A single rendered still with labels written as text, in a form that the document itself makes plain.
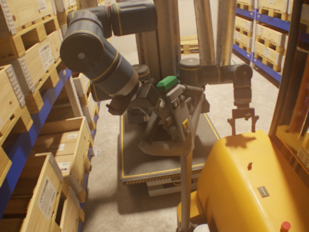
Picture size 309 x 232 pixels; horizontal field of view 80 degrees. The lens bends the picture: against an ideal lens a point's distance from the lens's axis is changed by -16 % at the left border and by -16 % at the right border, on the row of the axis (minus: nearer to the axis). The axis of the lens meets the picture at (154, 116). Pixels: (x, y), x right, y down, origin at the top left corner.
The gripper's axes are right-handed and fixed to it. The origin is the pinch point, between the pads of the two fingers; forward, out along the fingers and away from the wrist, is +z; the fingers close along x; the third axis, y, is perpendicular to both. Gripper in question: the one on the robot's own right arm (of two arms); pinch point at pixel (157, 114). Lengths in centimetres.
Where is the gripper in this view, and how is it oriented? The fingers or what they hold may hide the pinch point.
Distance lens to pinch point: 73.3
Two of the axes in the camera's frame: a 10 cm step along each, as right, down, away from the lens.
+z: 5.6, 5.1, 6.5
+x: -7.5, -0.3, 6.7
